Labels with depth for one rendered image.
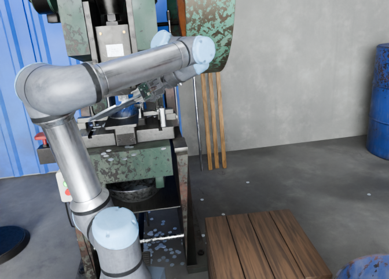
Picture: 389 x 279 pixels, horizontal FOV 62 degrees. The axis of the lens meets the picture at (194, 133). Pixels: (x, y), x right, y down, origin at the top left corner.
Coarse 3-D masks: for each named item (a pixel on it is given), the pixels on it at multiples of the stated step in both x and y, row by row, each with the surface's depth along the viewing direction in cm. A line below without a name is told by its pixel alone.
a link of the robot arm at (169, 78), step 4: (172, 72) 109; (164, 76) 111; (168, 76) 110; (172, 76) 109; (168, 80) 111; (172, 80) 110; (176, 80) 110; (172, 84) 111; (176, 84) 112; (180, 84) 112
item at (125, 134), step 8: (120, 112) 151; (128, 112) 150; (136, 112) 149; (112, 120) 141; (120, 120) 140; (128, 120) 139; (136, 120) 138; (104, 128) 133; (112, 128) 133; (120, 128) 133; (128, 128) 146; (136, 128) 151; (120, 136) 147; (128, 136) 147; (136, 136) 148; (120, 144) 148; (128, 144) 148
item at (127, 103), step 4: (136, 96) 125; (140, 96) 127; (124, 100) 123; (128, 100) 123; (132, 100) 128; (120, 104) 122; (124, 104) 130; (128, 104) 142; (132, 104) 148; (108, 108) 122; (112, 108) 123; (116, 108) 138; (120, 108) 142; (100, 112) 123; (104, 112) 123; (108, 112) 131; (112, 112) 141; (96, 116) 125; (100, 116) 132; (104, 116) 142; (88, 120) 132; (92, 120) 133
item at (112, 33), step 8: (104, 24) 145; (112, 24) 144; (120, 24) 147; (128, 24) 141; (96, 32) 140; (104, 32) 141; (112, 32) 141; (120, 32) 142; (128, 32) 142; (96, 40) 142; (104, 40) 142; (112, 40) 142; (120, 40) 143; (128, 40) 143; (104, 48) 143; (112, 48) 143; (120, 48) 144; (128, 48) 144; (104, 56) 144; (112, 56) 144; (120, 56) 145; (128, 88) 147
